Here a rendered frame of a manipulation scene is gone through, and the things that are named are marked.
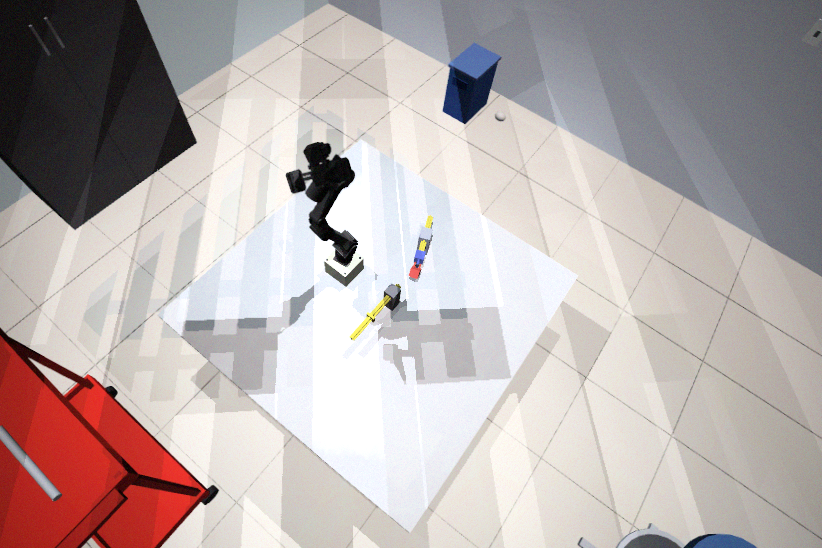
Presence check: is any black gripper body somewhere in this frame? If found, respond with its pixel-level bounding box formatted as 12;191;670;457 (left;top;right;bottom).
285;157;353;194

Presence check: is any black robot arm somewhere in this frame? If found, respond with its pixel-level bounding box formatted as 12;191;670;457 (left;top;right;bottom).
303;142;358;267

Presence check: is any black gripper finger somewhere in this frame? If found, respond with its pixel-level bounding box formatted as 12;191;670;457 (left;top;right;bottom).
322;160;345;183
290;170;306;192

